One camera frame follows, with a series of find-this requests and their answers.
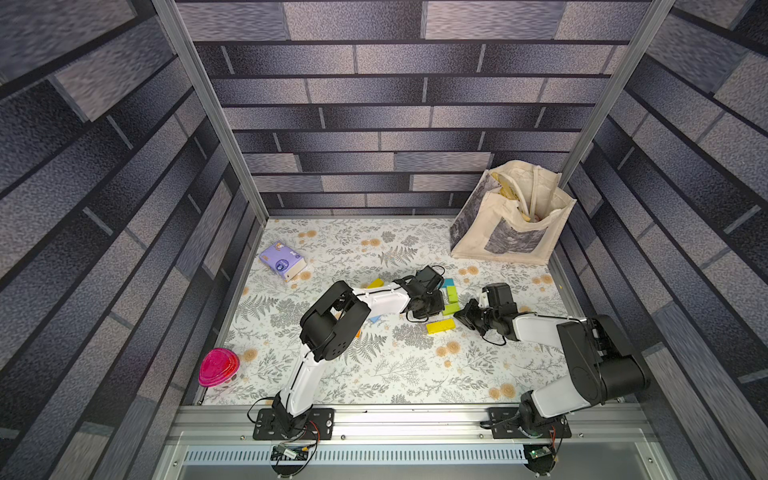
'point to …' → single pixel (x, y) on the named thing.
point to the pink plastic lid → (217, 365)
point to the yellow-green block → (439, 326)
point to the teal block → (448, 282)
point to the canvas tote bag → (512, 214)
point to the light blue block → (375, 318)
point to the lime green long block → (450, 309)
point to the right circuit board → (540, 452)
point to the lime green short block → (451, 291)
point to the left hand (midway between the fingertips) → (447, 308)
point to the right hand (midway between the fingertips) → (452, 313)
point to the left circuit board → (281, 452)
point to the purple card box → (285, 261)
